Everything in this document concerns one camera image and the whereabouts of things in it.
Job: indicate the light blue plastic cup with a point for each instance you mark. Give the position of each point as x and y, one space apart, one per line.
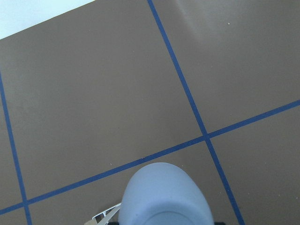
163 194

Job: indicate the white wire cup holder rack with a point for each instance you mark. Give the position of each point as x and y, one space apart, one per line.
104 217

